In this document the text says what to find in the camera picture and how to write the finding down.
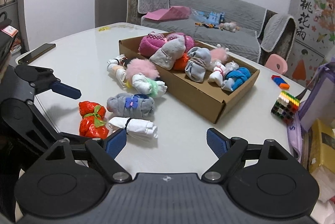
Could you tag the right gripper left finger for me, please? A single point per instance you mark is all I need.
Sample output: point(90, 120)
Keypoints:
point(101, 166)

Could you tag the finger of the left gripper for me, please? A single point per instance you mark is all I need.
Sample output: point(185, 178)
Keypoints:
point(23, 124)
point(43, 79)

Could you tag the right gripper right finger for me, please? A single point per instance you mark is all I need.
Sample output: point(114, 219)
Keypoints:
point(232, 155)

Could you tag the red bag green tie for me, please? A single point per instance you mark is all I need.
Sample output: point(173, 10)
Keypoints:
point(92, 124)

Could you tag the white sock black band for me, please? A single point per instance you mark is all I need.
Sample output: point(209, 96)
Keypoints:
point(137, 128)

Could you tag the grey sock purple flower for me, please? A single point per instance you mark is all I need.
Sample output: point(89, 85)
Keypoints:
point(138, 106)

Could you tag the blue knit sock bundle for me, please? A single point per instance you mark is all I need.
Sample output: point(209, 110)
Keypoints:
point(235, 78)

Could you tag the white sock red band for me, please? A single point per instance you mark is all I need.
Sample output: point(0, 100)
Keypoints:
point(218, 74)

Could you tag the white sock green band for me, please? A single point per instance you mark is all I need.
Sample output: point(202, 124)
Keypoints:
point(148, 86)

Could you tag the light blue cloth bundle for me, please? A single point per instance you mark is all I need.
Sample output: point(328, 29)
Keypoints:
point(199, 60)

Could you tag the magenta pink towel bundle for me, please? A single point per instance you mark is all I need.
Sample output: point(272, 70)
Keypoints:
point(153, 41)

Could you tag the grey sock bundle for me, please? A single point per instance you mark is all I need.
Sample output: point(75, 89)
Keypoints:
point(167, 55)

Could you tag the clear bubble wrap bundle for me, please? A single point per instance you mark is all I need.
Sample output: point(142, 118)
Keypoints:
point(230, 66)

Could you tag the pink fluffy keychain toy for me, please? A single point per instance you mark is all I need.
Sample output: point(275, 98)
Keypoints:
point(219, 53)

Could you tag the orange plastic bag bundle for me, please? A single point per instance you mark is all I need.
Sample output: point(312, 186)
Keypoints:
point(181, 63)

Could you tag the black smartphone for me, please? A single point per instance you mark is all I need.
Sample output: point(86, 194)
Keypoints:
point(36, 53)

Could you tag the multicolour brick cube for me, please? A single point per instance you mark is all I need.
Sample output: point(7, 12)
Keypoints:
point(285, 107)

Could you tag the white striped sock bundle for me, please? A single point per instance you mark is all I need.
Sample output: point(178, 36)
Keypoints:
point(116, 67)

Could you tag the brown cardboard box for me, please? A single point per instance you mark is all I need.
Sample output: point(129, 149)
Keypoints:
point(207, 99)

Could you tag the small colourful brick stack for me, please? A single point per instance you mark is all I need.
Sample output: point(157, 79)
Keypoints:
point(280, 82)

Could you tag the yellow carton box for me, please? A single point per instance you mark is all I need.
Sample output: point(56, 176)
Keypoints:
point(318, 147)

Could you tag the pink child chair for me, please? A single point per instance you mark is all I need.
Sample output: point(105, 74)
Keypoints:
point(277, 63)

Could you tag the grey sofa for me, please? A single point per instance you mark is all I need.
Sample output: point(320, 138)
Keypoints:
point(262, 32)

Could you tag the plush toy on sofa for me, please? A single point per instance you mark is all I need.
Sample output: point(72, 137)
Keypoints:
point(229, 26)

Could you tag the pink cushion on sofa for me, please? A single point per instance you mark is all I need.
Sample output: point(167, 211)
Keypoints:
point(173, 13)

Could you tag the decorated refrigerator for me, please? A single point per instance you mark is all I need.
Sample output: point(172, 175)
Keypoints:
point(314, 38)

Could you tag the purple bag with strap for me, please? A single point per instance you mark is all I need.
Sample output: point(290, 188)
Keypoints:
point(318, 105)

